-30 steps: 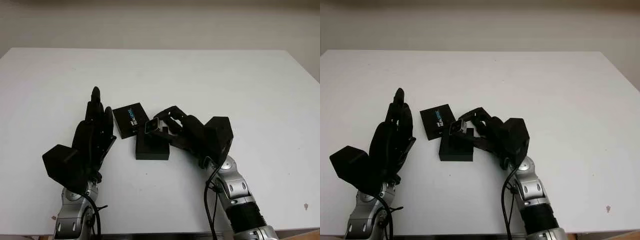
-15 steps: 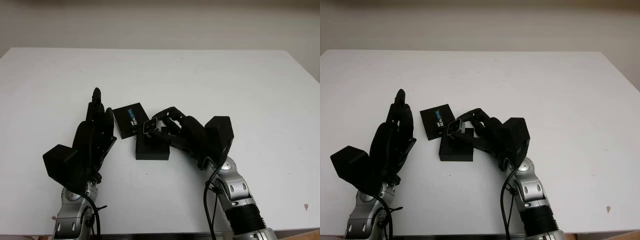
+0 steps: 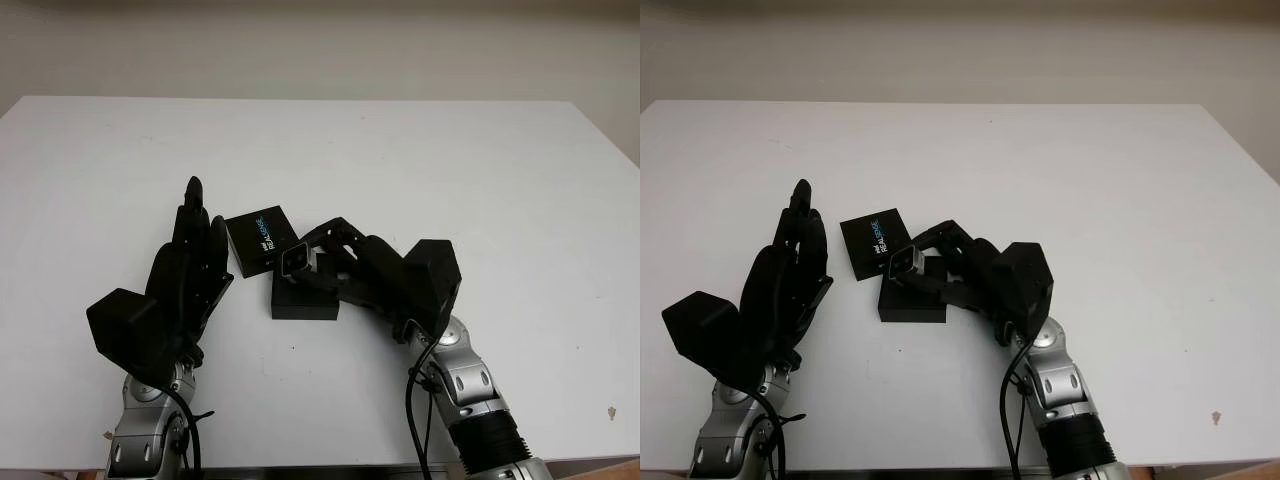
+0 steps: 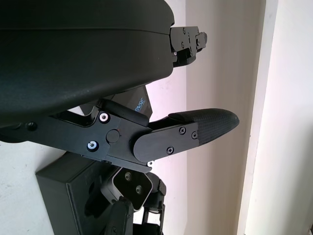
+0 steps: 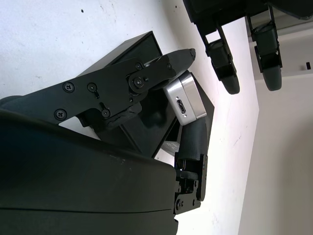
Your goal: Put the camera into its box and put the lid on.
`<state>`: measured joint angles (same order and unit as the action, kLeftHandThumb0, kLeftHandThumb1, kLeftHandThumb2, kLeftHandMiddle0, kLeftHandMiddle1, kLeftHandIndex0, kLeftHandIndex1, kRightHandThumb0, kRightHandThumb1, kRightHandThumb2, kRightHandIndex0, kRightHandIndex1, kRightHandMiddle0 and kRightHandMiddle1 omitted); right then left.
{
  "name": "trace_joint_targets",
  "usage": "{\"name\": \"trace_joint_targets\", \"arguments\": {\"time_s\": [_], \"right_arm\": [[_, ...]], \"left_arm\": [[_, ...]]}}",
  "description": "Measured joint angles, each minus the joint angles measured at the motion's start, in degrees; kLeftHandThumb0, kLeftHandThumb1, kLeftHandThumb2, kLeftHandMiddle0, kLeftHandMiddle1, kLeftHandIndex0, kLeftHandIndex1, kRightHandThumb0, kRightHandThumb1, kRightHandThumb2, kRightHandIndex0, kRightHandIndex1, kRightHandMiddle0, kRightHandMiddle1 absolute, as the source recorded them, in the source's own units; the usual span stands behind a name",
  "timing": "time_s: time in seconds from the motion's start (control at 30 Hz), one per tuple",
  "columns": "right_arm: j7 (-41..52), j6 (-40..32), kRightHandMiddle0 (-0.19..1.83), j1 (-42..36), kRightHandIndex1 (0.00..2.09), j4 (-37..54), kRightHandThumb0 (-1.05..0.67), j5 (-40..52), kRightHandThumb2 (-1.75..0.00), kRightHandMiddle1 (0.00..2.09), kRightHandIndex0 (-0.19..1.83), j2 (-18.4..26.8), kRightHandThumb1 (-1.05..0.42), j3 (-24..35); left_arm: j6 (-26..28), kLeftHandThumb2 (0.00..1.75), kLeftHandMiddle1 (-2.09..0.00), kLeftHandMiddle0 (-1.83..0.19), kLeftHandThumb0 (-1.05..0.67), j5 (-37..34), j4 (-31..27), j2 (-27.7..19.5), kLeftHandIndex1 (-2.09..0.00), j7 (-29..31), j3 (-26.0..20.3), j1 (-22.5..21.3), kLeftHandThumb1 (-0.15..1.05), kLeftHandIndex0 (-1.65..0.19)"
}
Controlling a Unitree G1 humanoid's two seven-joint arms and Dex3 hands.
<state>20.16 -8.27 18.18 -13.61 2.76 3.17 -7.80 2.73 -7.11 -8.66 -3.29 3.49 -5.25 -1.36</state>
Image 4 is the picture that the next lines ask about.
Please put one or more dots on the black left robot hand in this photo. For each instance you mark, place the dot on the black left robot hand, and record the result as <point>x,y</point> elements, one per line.
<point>73,61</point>

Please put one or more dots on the black camera box base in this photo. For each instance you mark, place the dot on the black camera box base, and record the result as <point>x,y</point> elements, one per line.
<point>61,195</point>

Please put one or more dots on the small white depth camera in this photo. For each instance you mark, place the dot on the small white depth camera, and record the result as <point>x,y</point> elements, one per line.
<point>133,187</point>

